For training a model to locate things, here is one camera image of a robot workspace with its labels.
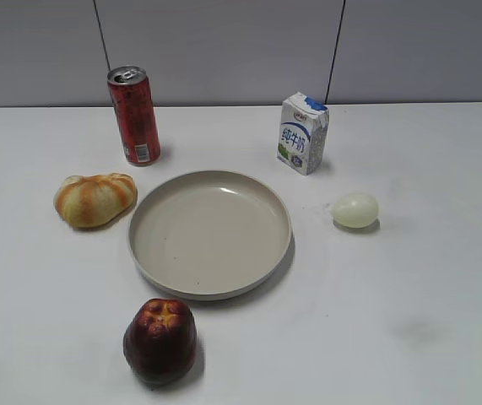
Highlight dark red apple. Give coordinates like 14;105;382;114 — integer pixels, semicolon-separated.
122;299;197;386

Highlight red soda can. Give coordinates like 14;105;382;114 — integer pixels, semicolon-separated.
107;65;161;165

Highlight orange striped bread bun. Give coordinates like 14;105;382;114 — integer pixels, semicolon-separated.
53;173;138;229

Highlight white blue milk carton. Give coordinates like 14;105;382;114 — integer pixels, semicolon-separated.
277;92;330;176

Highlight white egg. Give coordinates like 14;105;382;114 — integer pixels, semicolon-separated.
332;192;379;229

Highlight beige round plate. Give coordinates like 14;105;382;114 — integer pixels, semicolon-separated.
127;170;295;301

